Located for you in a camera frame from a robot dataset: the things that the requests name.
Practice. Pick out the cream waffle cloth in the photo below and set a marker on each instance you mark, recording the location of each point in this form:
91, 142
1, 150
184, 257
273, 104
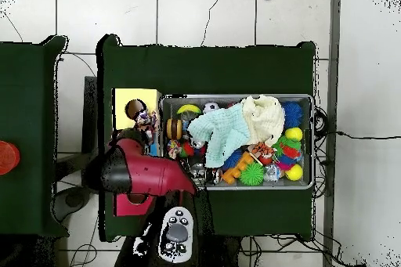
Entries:
263, 119

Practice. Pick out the orange tiger plush toy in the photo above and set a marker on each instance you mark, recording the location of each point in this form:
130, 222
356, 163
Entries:
263, 149

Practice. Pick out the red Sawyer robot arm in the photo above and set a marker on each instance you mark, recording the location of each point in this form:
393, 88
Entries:
150, 173

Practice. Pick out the orange plastic block toy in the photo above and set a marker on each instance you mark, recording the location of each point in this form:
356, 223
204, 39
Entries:
239, 166

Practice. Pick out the red round container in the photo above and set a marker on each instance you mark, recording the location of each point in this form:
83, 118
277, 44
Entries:
7, 157

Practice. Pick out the bright green spiky ball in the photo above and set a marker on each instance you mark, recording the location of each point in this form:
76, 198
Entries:
252, 173

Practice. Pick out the wooden yo-yo toy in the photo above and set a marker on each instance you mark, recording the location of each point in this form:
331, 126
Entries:
174, 129

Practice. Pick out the black metal stand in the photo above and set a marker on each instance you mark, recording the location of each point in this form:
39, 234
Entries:
90, 116

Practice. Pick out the dark green table cloth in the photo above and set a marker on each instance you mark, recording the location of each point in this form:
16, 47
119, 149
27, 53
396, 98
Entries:
203, 69
25, 107

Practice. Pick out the clear mesh bin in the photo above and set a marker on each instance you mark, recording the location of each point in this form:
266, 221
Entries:
169, 104

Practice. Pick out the yellow smooth ball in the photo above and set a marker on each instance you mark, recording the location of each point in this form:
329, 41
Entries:
294, 134
294, 172

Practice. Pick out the wooden box with three holes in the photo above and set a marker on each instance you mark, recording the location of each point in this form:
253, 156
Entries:
120, 113

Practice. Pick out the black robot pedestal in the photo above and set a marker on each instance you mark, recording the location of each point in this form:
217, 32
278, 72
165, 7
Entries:
219, 254

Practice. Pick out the mint green waffle cloth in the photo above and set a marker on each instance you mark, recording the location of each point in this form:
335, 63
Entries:
225, 132

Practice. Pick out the blue spiky ball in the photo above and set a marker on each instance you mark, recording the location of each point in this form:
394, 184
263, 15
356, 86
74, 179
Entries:
292, 113

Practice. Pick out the dark grey rounded base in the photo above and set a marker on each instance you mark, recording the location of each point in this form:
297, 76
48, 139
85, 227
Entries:
73, 199

